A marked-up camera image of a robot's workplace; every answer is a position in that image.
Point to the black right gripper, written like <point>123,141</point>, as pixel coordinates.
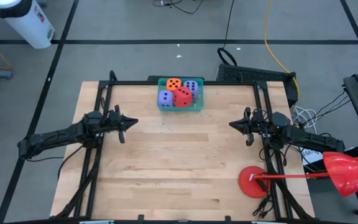
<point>258,123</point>

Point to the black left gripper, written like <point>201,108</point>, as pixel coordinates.
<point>115,123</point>

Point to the large purple foam die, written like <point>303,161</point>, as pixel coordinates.
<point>165,98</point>
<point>194,84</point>

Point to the large orange foam die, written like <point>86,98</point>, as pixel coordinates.
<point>173,84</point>

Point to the large red foam die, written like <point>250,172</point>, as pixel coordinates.
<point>182,97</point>

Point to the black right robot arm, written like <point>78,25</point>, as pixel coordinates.
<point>309,141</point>

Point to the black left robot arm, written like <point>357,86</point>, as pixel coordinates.
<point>51,140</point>

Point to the teal plastic tray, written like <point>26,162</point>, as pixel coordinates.
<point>180,109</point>

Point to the red desk lamp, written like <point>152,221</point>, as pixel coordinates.
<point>253,186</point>

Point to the white paper sheet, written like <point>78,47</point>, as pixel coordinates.
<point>311,155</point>

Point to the white cylindrical air purifier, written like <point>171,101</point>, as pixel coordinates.
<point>26,21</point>

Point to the black metal table frame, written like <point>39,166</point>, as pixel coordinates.
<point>135,83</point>

